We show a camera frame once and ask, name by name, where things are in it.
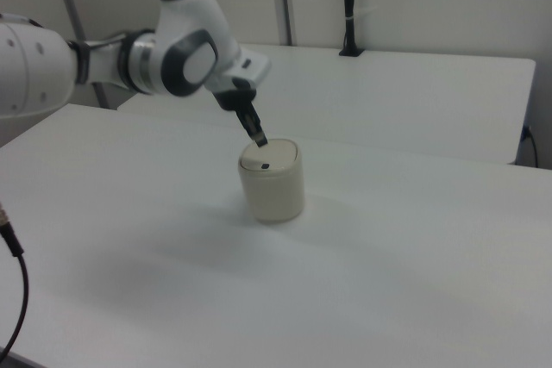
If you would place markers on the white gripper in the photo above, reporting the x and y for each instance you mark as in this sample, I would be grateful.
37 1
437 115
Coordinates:
252 67

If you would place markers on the white background table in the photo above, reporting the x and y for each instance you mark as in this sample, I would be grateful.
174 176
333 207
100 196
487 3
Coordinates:
388 105

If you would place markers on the cream plastic trash bin body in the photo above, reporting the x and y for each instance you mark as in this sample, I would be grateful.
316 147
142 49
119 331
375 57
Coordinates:
276 197

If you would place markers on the cream trash bin lid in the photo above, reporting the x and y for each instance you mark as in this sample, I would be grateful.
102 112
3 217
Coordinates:
278 156

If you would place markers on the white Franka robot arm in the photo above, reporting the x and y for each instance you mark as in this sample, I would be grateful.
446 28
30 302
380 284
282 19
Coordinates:
34 70

